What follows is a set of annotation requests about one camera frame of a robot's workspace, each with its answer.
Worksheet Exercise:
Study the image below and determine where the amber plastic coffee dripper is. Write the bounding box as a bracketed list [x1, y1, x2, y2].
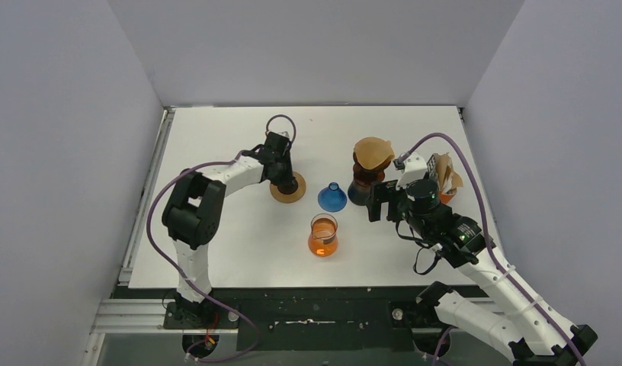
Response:
[352, 160, 391, 188]

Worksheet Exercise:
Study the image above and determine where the brown paper coffee filter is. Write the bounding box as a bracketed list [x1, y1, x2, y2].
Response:
[353, 136, 395, 171]

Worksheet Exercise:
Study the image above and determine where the round wooden ring stand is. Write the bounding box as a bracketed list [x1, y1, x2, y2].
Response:
[269, 171, 306, 204]

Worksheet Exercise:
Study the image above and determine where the orange coffee filter box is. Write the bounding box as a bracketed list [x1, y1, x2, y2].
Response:
[428, 152, 463, 204]

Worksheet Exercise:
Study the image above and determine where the orange translucent dripper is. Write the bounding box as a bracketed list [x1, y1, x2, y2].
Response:
[308, 213, 338, 257]

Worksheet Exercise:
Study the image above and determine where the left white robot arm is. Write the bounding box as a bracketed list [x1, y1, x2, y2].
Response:
[161, 131, 306, 328]

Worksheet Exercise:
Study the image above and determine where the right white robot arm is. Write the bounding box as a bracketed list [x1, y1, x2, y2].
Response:
[366, 178, 598, 365]

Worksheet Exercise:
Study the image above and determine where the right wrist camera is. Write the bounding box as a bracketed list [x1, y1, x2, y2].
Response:
[393, 152, 428, 191]

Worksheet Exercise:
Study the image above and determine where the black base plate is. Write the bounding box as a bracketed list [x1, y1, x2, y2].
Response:
[111, 285, 494, 353]

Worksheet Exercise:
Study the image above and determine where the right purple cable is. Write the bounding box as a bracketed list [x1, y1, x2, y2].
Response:
[399, 133, 587, 366]

